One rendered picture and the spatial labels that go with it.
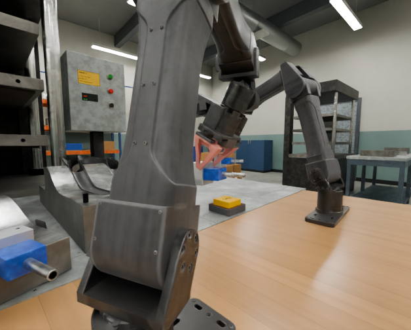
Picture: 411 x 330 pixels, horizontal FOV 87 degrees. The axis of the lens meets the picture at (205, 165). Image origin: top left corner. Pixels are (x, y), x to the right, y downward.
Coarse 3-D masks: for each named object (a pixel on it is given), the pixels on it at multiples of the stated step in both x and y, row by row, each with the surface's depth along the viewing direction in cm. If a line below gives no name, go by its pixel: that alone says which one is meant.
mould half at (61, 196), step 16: (48, 176) 60; (64, 176) 59; (96, 176) 64; (112, 176) 67; (48, 192) 62; (64, 192) 52; (80, 192) 52; (48, 208) 64; (64, 208) 49; (80, 208) 40; (64, 224) 50; (80, 224) 40; (80, 240) 41
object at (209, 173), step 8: (208, 168) 49; (216, 168) 49; (224, 168) 51; (200, 176) 50; (208, 176) 49; (216, 176) 48; (224, 176) 49; (232, 176) 48; (240, 176) 47; (200, 184) 50
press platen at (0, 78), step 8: (0, 80) 88; (8, 80) 89; (16, 80) 93; (24, 80) 93; (32, 80) 95; (40, 80) 97; (24, 88) 94; (32, 88) 95; (40, 88) 97; (32, 96) 110
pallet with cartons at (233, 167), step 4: (208, 152) 609; (204, 156) 581; (228, 156) 542; (232, 156) 555; (200, 160) 592; (228, 164) 544; (232, 164) 557; (236, 164) 559; (240, 164) 569; (228, 168) 528; (232, 168) 542; (236, 168) 555; (240, 168) 570; (236, 172) 556; (240, 172) 572
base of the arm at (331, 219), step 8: (320, 192) 60; (328, 192) 59; (336, 192) 58; (320, 200) 60; (328, 200) 59; (336, 200) 58; (320, 208) 61; (328, 208) 59; (336, 208) 58; (344, 208) 65; (312, 216) 58; (320, 216) 58; (328, 216) 58; (336, 216) 58; (320, 224) 54; (328, 224) 53; (336, 224) 54
